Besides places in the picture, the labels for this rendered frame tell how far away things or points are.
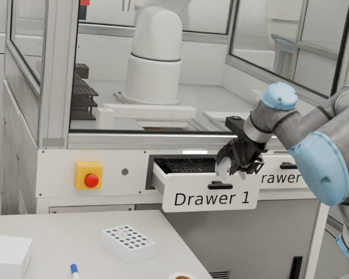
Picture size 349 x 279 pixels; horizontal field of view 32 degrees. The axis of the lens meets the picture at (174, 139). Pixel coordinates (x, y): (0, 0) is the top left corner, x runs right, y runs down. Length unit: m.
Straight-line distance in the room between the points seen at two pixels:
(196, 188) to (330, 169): 0.78
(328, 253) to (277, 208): 1.54
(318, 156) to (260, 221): 1.12
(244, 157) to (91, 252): 0.45
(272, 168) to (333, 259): 1.64
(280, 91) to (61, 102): 0.61
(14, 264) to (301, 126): 0.70
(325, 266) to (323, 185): 2.48
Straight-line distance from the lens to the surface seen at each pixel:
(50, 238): 1.62
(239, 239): 2.06
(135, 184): 1.81
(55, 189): 1.75
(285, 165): 1.94
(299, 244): 2.20
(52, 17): 1.62
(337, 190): 0.98
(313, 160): 0.97
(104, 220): 1.74
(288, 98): 1.39
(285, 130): 1.38
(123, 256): 1.54
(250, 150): 1.49
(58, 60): 1.64
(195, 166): 1.82
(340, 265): 3.49
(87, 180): 1.68
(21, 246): 1.47
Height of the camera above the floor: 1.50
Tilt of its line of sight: 17 degrees down
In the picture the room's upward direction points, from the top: 8 degrees clockwise
